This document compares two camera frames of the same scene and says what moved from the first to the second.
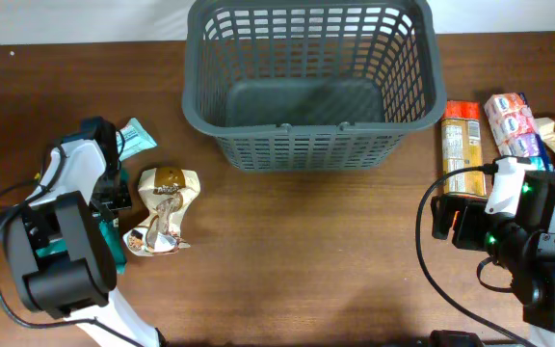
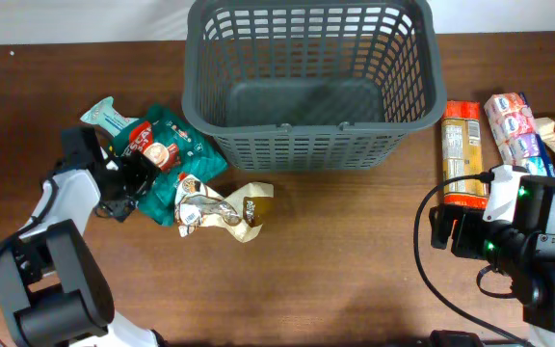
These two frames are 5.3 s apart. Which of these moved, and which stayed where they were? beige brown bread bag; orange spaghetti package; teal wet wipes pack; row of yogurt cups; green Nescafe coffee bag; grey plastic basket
Moved: beige brown bread bag; teal wet wipes pack; green Nescafe coffee bag
Stayed: row of yogurt cups; grey plastic basket; orange spaghetti package
